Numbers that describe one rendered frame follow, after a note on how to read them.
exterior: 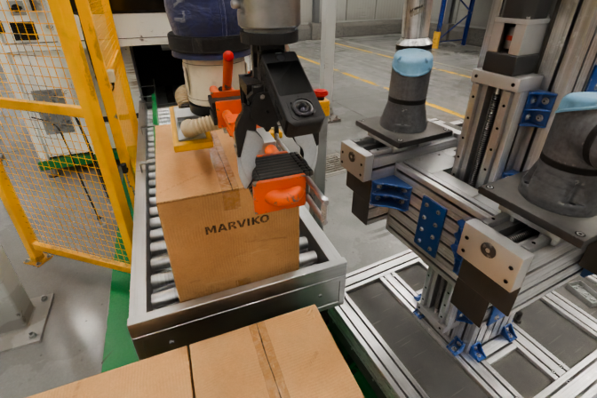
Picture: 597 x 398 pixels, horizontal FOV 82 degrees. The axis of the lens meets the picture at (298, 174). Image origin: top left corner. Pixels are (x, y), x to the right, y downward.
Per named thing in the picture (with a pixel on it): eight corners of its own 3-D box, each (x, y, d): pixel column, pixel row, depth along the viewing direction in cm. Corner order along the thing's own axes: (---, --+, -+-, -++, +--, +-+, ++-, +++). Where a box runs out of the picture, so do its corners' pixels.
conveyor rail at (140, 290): (143, 122, 297) (139, 100, 288) (149, 121, 299) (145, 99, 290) (142, 361, 109) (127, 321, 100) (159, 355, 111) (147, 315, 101)
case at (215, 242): (172, 207, 158) (155, 125, 139) (257, 191, 171) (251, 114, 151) (180, 308, 109) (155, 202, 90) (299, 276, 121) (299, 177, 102)
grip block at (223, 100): (210, 116, 83) (206, 91, 80) (250, 112, 86) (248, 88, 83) (214, 129, 76) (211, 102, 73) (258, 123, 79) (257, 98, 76)
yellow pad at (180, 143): (170, 111, 116) (167, 97, 113) (200, 108, 119) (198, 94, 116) (174, 153, 88) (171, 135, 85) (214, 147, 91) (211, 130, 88)
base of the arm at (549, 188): (544, 174, 85) (558, 137, 80) (616, 205, 73) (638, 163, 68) (503, 188, 79) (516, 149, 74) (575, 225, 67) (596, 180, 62)
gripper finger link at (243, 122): (258, 157, 49) (278, 99, 46) (260, 163, 47) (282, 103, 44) (226, 150, 47) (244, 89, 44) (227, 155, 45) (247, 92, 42)
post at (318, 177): (306, 265, 203) (310, 98, 155) (317, 262, 205) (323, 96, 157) (312, 273, 197) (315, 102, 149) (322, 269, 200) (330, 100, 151)
